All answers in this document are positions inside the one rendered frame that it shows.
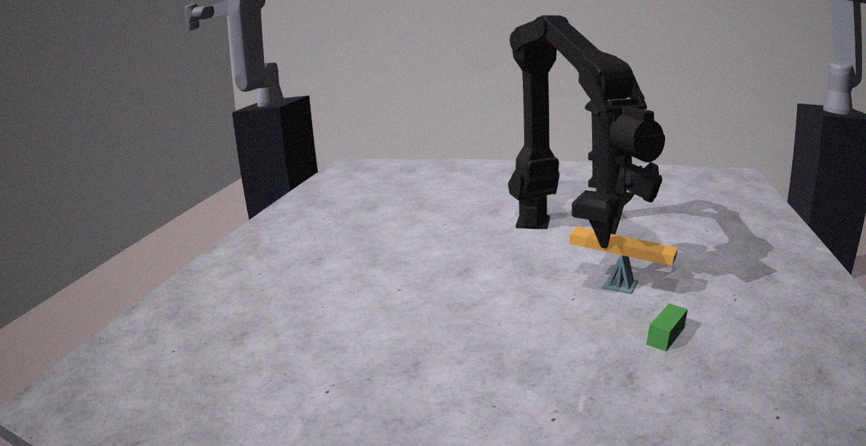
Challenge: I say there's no orange bar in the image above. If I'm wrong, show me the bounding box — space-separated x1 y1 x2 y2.
570 227 678 266

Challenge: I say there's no green rectangular block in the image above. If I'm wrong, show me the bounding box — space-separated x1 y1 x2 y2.
646 303 687 351

